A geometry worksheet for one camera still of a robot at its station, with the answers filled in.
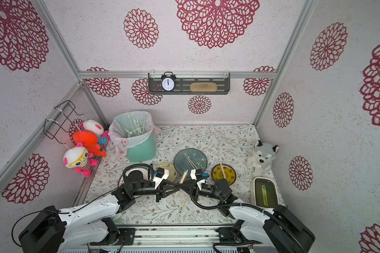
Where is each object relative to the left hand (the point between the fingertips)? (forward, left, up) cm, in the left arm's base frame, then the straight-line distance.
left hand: (178, 188), depth 71 cm
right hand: (0, 0, +3) cm, 3 cm away
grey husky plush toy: (+16, -43, -3) cm, 46 cm away
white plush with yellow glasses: (+16, +52, +1) cm, 54 cm away
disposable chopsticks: (+1, -3, +9) cm, 9 cm away
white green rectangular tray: (+3, -44, -13) cm, 46 cm away
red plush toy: (+26, +50, +2) cm, 56 cm away
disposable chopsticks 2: (+22, -6, -16) cm, 28 cm away
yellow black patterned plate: (+17, -29, -17) cm, 38 cm away
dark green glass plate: (+23, 0, -17) cm, 29 cm away
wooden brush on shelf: (+53, -13, +17) cm, 57 cm away
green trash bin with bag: (+33, +28, 0) cm, 43 cm away
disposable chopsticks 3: (+13, -26, -17) cm, 33 cm away
